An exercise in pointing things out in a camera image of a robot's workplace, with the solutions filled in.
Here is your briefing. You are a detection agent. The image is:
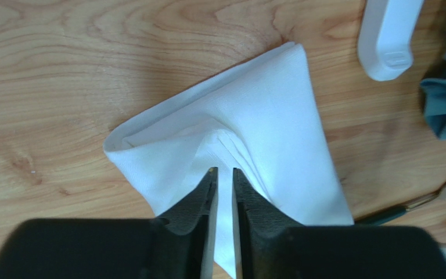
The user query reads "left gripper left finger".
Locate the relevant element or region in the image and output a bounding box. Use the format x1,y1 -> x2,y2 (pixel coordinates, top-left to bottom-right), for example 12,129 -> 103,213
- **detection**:
0,167 -> 218,278

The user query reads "metal clothes rack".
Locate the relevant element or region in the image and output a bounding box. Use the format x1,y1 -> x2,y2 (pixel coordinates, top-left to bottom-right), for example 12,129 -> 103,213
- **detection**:
357,0 -> 424,81

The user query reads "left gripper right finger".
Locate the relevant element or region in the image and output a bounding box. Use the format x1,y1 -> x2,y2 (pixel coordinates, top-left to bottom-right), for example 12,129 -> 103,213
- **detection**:
233,169 -> 446,278

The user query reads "white cloth napkin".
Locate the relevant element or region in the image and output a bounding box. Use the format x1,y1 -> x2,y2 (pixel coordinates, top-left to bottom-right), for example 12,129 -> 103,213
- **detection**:
103,42 -> 353,277

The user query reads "gold fork green handle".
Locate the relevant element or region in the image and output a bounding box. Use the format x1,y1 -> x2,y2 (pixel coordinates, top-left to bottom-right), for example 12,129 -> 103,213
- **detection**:
354,183 -> 446,226

